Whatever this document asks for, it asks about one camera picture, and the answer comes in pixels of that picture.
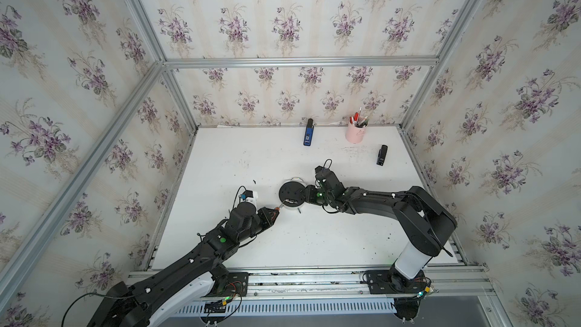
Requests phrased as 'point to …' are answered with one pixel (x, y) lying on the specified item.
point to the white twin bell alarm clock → (290, 194)
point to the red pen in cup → (356, 116)
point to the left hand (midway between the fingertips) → (284, 216)
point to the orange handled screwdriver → (279, 207)
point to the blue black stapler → (309, 132)
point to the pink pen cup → (354, 134)
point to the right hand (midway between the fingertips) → (303, 199)
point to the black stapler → (381, 154)
